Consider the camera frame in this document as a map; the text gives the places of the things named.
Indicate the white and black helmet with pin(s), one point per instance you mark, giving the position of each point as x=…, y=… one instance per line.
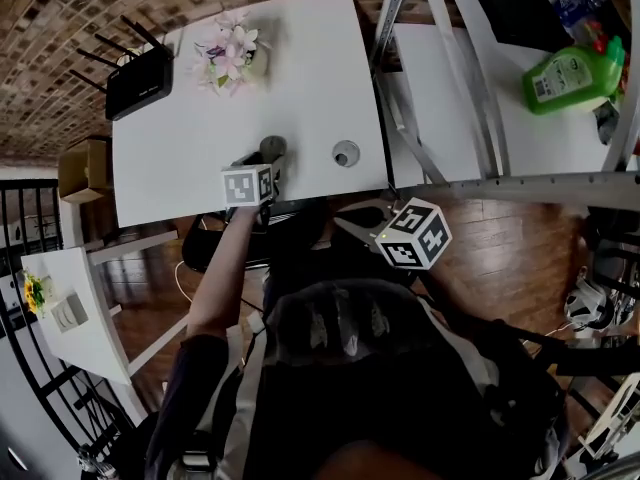
x=585, y=303

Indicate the grey rectangular box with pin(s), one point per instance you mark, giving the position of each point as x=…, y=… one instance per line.
x=70, y=313

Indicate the person's torso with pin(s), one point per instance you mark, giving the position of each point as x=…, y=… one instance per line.
x=360, y=393

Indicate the black metal railing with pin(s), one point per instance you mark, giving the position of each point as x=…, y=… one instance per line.
x=30, y=208

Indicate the black monitor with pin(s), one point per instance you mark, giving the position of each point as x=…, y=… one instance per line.
x=520, y=13

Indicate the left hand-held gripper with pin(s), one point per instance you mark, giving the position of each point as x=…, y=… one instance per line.
x=245, y=188

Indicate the sunflowers in white pot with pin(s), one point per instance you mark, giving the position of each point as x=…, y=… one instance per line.
x=34, y=293

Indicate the pale pink flowers in pot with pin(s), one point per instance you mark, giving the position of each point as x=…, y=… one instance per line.
x=227, y=55

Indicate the person's right forearm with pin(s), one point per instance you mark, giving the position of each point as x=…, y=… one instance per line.
x=440, y=288

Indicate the black router with antennas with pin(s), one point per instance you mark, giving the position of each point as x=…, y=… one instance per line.
x=142, y=85

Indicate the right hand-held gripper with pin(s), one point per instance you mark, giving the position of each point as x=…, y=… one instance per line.
x=415, y=240

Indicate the white metal shelf rack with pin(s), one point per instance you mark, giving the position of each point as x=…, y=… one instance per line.
x=500, y=118

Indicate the grey computer mouse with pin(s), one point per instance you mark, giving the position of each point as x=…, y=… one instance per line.
x=272, y=146

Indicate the person's left forearm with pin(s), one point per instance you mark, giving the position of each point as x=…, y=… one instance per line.
x=220, y=278

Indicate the open cardboard box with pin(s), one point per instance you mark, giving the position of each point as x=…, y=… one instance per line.
x=75, y=173

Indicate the small white side table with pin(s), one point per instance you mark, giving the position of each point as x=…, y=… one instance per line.
x=85, y=338

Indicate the green detergent bottle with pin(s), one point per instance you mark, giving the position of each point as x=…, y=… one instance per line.
x=570, y=80

